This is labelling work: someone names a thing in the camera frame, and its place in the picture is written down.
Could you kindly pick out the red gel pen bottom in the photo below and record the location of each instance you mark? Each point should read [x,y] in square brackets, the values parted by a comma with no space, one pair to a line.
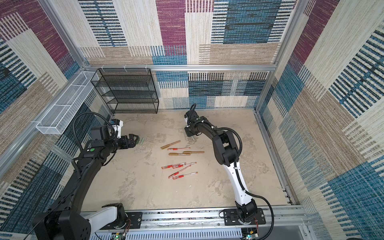
[185,175]

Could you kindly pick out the red gel pen diagonal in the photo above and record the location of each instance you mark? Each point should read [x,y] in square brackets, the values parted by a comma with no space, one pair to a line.
[176,173]

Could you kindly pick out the black wire mesh shelf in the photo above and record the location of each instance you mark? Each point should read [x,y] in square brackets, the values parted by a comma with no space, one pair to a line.
[127,91]

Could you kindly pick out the brown marker upper left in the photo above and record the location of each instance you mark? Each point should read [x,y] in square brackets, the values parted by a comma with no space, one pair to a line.
[171,144]

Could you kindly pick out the brown marker middle right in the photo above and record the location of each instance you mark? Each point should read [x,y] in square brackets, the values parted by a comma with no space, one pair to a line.
[193,152]

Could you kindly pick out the red gel pen left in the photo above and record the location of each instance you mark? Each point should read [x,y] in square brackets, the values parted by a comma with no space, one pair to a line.
[168,166]

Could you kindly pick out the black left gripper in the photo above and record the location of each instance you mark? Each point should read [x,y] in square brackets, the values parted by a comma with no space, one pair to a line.
[132,142]

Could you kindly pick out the brown marker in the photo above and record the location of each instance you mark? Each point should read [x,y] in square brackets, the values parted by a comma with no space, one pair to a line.
[193,152]
[179,154]
[171,144]

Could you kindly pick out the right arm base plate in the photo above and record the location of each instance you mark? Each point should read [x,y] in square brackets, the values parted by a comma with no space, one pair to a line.
[231,218]

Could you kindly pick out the brown marker middle left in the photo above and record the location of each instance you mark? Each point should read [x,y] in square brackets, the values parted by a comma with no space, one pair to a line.
[179,154]

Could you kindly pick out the red gel pen upper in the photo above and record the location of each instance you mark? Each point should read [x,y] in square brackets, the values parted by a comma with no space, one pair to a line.
[177,149]

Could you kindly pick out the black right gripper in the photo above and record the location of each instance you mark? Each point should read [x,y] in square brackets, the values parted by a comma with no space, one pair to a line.
[189,134]

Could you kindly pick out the white wire mesh basket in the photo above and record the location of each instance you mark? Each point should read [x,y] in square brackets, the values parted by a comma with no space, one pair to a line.
[59,116]

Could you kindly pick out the red gel pen right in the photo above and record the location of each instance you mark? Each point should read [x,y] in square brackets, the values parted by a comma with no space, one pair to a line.
[182,165]

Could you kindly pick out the red gel pen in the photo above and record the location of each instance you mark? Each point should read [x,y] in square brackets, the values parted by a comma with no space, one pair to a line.
[177,149]
[168,166]
[185,175]
[182,165]

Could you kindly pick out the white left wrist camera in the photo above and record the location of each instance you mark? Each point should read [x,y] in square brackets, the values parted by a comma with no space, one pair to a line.
[117,125]

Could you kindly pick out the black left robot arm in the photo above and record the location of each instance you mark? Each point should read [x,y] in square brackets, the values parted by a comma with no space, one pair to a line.
[63,220]

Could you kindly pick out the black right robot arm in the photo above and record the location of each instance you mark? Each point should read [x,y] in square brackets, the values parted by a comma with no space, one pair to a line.
[228,146]

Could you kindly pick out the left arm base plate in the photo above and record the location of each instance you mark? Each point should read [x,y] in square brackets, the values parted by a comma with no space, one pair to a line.
[134,221]

